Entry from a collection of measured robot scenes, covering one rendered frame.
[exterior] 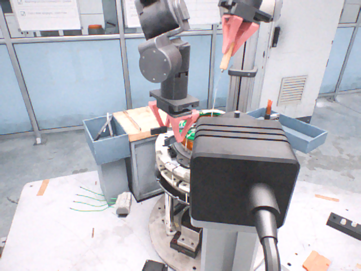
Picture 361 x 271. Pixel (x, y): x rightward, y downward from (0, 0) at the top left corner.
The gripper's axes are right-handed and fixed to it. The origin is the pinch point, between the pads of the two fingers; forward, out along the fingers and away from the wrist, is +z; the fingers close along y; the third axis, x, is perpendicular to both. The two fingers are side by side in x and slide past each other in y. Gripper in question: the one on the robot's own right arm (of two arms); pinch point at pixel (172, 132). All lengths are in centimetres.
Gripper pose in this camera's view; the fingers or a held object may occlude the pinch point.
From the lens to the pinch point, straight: 59.0
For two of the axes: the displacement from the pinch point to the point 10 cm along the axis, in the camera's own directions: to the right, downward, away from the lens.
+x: 8.0, -2.5, 5.4
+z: -0.5, 8.8, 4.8
